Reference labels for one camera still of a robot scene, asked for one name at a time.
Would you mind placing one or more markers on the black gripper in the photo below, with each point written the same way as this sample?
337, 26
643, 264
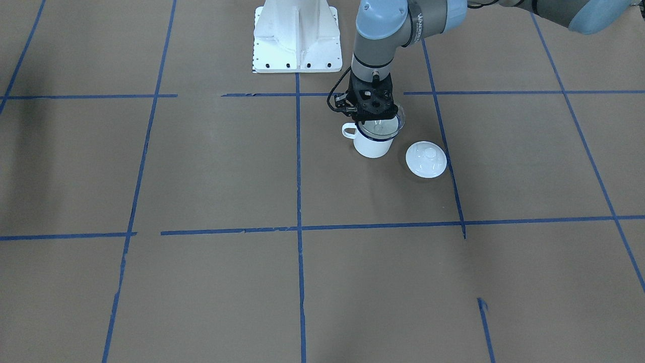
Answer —
350, 101

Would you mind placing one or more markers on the clear glass funnel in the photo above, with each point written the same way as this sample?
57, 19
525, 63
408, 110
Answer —
383, 129

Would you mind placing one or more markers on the white mug lid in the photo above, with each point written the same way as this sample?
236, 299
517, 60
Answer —
426, 159

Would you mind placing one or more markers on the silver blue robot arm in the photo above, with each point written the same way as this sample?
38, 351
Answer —
384, 26

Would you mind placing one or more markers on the white enamel mug blue rim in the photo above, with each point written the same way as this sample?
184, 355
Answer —
365, 146

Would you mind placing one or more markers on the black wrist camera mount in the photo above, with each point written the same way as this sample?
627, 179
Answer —
341, 103

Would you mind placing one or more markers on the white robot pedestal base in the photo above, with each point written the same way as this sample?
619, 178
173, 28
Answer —
296, 36

